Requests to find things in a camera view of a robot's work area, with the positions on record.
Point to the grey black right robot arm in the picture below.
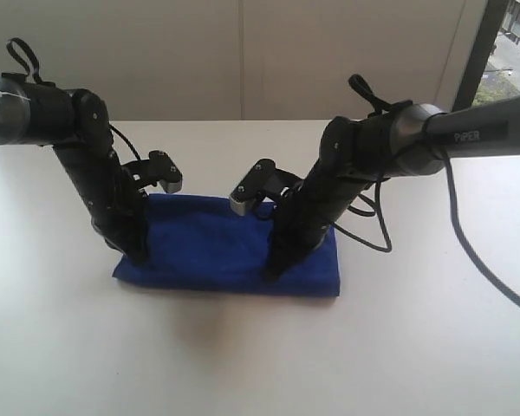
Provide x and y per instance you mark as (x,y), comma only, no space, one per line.
(353,155)

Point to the dark window frame post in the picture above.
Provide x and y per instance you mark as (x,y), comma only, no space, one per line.
(480,51)

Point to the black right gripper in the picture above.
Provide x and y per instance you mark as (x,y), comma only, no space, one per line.
(302,220)

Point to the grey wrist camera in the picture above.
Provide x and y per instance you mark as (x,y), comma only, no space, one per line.
(264,180)
(157,169)

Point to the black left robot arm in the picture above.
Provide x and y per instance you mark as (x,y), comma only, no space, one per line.
(76,125)

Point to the blue microfiber towel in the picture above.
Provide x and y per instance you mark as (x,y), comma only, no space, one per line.
(198,243)

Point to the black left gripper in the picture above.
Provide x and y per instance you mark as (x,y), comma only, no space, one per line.
(116,208)

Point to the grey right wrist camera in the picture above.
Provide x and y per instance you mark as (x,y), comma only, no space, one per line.
(264,180)

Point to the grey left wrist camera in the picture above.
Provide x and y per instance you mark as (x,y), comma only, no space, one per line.
(157,169)

